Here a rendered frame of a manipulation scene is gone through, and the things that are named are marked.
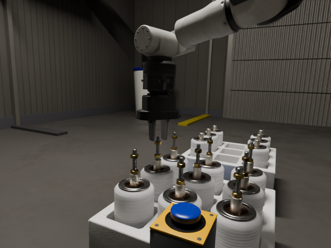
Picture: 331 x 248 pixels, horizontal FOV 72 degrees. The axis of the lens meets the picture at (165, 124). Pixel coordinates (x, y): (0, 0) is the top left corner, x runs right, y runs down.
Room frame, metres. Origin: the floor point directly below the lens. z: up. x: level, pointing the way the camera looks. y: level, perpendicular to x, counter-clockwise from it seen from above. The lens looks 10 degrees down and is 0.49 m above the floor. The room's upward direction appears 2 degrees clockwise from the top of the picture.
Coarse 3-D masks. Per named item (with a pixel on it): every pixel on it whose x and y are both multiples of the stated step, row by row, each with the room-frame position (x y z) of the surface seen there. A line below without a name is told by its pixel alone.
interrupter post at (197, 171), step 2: (194, 166) 0.57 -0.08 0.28; (200, 166) 0.57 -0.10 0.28; (194, 168) 0.56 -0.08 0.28; (196, 168) 0.56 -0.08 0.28; (198, 168) 0.56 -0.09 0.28; (200, 168) 0.56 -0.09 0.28; (194, 170) 0.56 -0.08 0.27; (196, 170) 0.56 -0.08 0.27; (198, 170) 0.56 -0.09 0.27; (200, 170) 0.56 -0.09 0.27; (194, 172) 0.56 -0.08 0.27; (196, 172) 0.56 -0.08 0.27; (198, 172) 0.56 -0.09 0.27; (200, 172) 0.56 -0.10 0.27; (194, 174) 0.56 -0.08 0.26; (196, 174) 0.56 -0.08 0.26; (198, 174) 0.56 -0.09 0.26; (200, 174) 0.56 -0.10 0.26; (194, 176) 0.56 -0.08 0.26; (196, 176) 0.56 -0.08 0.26; (198, 176) 0.56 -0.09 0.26; (200, 176) 0.56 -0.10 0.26; (194, 178) 0.56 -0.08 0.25; (196, 178) 0.56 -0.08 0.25; (198, 178) 0.56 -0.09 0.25; (200, 178) 0.56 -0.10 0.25
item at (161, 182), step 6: (144, 174) 0.59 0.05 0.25; (150, 174) 0.58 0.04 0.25; (162, 174) 0.58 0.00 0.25; (168, 174) 0.59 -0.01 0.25; (150, 180) 0.58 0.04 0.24; (156, 180) 0.57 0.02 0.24; (162, 180) 0.58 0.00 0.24; (168, 180) 0.59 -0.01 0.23; (156, 186) 0.57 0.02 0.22; (162, 186) 0.58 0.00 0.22; (168, 186) 0.59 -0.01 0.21; (156, 192) 0.57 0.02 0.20; (162, 192) 0.58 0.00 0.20; (156, 198) 0.57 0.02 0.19
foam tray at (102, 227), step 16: (272, 192) 0.64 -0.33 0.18; (112, 208) 0.53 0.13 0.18; (272, 208) 0.55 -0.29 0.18; (96, 224) 0.47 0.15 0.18; (112, 224) 0.46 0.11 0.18; (272, 224) 0.48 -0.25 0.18; (96, 240) 0.47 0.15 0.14; (112, 240) 0.45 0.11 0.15; (128, 240) 0.43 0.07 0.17; (144, 240) 0.41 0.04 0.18; (272, 240) 0.42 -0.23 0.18
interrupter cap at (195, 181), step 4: (188, 172) 0.60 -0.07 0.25; (192, 172) 0.60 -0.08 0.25; (184, 176) 0.57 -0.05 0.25; (188, 176) 0.57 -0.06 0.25; (192, 176) 0.58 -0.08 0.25; (204, 176) 0.57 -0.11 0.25; (208, 176) 0.57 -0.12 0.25; (188, 180) 0.54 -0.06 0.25; (192, 180) 0.54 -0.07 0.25; (196, 180) 0.54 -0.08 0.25; (200, 180) 0.55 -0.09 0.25; (204, 180) 0.55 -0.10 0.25; (208, 180) 0.54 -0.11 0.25
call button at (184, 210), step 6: (180, 204) 0.29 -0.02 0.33; (186, 204) 0.29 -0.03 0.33; (192, 204) 0.29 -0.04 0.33; (174, 210) 0.27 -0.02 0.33; (180, 210) 0.27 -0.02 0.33; (186, 210) 0.27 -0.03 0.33; (192, 210) 0.27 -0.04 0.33; (198, 210) 0.27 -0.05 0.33; (174, 216) 0.26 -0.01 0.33; (180, 216) 0.26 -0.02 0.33; (186, 216) 0.26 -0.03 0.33; (192, 216) 0.26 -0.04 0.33; (198, 216) 0.26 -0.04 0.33; (180, 222) 0.26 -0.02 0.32; (186, 222) 0.26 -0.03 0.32; (192, 222) 0.26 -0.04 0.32
